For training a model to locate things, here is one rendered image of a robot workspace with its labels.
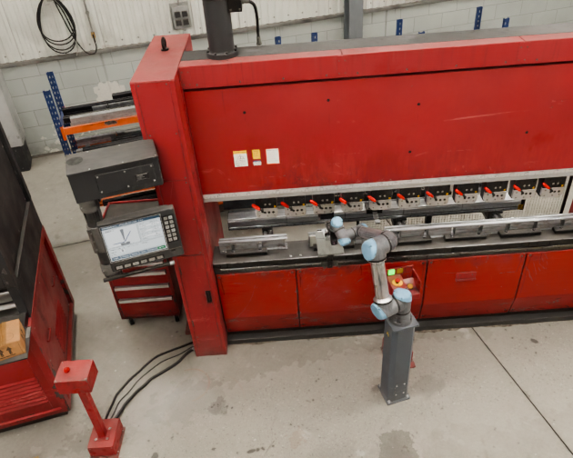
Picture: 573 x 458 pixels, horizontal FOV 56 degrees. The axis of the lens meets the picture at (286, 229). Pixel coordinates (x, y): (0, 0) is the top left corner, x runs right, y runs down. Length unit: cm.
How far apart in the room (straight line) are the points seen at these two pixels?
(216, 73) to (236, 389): 231
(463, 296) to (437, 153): 127
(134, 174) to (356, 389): 226
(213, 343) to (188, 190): 143
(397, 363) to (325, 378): 70
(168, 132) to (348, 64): 113
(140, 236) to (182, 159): 53
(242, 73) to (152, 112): 57
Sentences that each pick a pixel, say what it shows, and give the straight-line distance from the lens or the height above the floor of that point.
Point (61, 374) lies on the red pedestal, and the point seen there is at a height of 80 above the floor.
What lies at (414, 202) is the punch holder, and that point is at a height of 122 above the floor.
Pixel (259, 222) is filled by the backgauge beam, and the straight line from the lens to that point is 415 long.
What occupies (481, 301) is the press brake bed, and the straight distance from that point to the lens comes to 452.
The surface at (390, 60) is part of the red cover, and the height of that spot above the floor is 224.
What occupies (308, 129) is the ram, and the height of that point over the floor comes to 183.
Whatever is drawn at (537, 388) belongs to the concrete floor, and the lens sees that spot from 446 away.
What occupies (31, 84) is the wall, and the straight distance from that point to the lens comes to 773.
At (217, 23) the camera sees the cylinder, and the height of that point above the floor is 251.
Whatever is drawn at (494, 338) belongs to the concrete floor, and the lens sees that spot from 469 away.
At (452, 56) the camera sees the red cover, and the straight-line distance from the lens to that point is 344.
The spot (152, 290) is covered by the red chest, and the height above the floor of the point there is 42.
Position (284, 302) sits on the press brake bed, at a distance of 418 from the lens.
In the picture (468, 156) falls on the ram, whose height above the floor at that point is 155.
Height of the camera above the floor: 336
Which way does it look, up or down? 37 degrees down
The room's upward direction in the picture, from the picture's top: 4 degrees counter-clockwise
